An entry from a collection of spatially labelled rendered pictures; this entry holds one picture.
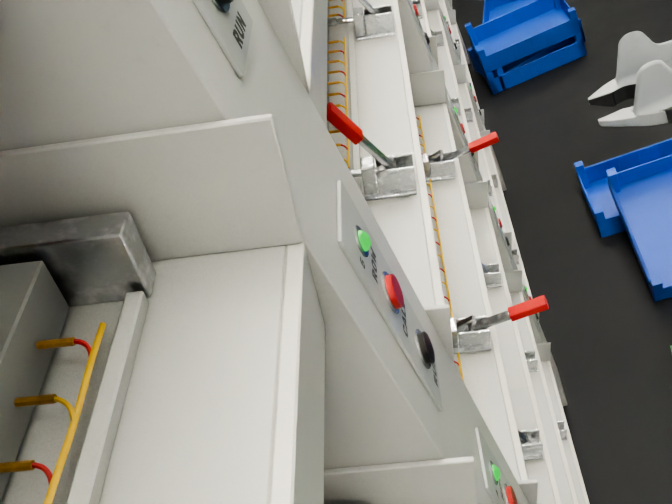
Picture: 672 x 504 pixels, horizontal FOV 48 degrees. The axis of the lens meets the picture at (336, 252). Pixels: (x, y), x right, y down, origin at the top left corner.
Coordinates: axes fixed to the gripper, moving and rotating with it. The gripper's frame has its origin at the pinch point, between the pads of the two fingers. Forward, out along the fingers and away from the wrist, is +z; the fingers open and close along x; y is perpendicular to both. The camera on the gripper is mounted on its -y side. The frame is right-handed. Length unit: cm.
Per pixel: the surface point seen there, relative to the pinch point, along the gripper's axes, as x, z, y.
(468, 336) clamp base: 13.3, 18.4, -8.2
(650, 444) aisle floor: -18, 7, -87
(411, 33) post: -30.3, 16.8, 0.5
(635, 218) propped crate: -69, -7, -81
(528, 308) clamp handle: 12.7, 12.5, -7.7
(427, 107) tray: -29.5, 18.8, -10.0
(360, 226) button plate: 33.9, 14.9, 24.3
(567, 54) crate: -149, -10, -84
